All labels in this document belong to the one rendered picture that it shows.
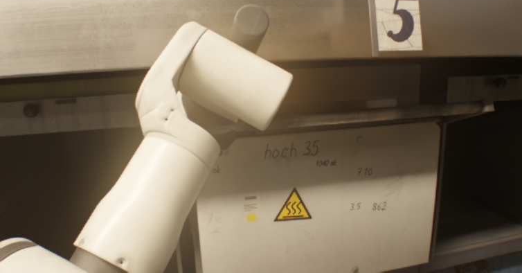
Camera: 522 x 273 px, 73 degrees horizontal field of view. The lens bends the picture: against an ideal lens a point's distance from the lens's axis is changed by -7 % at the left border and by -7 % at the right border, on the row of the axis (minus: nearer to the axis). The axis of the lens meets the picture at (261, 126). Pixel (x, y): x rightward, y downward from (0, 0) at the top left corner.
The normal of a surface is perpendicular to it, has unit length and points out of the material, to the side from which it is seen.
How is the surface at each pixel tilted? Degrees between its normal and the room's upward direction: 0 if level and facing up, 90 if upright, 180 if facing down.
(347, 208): 90
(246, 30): 69
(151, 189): 54
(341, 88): 90
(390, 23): 80
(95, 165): 90
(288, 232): 90
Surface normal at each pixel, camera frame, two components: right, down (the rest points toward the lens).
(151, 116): -0.64, 0.12
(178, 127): 0.29, -0.39
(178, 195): 0.74, -0.05
